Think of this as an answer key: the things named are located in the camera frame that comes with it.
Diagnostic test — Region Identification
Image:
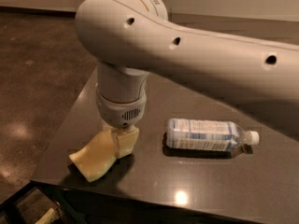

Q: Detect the yellow sponge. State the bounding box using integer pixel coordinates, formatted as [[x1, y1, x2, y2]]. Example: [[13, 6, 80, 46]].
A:
[[69, 130, 117, 182]]

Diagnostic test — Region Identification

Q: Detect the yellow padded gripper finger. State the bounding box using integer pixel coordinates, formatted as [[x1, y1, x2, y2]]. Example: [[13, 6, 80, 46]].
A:
[[111, 125, 139, 159]]

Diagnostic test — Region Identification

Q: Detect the clear plastic water bottle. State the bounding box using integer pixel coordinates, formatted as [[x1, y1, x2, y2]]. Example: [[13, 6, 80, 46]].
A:
[[166, 119, 260, 152]]

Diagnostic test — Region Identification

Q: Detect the yellow object under table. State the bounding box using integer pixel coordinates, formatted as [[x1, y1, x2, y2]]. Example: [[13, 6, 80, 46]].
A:
[[35, 208, 59, 224]]

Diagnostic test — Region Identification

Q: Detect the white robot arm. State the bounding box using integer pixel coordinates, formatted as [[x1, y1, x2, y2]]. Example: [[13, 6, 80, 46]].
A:
[[75, 0, 299, 138]]

